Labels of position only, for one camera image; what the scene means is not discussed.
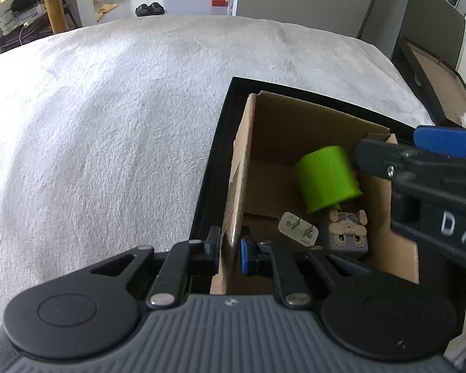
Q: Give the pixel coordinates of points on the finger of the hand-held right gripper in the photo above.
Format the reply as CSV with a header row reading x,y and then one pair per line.
x,y
442,138
376,159

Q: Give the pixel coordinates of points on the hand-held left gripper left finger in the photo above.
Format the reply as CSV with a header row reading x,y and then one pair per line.
x,y
213,246

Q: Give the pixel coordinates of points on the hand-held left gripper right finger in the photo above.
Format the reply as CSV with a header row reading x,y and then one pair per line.
x,y
245,256

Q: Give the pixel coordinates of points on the green plastic cup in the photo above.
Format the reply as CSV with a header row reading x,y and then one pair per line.
x,y
326,178

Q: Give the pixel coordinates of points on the white charger plug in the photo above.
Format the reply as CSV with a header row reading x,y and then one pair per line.
x,y
293,225

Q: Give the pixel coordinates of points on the grey dog-face cube toy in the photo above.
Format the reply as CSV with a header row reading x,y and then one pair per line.
x,y
343,237

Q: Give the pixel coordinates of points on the brown cardboard box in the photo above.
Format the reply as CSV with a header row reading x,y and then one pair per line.
x,y
279,124

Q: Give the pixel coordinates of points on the large black box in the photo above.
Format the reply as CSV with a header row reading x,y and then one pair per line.
x,y
233,97

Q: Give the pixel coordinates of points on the black box lid brown inside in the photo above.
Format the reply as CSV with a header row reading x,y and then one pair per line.
x,y
442,81

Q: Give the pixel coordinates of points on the grey headboard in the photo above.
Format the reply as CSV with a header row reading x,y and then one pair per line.
x,y
431,19

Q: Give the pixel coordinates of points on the white blanket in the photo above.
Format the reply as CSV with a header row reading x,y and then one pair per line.
x,y
101,124

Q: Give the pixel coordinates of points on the black slipper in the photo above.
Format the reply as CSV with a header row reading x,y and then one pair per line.
x,y
156,7
141,10

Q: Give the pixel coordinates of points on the yellow slippers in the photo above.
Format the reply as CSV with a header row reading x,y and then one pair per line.
x,y
106,9

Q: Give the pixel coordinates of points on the white power strip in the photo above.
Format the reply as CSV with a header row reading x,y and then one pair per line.
x,y
19,17

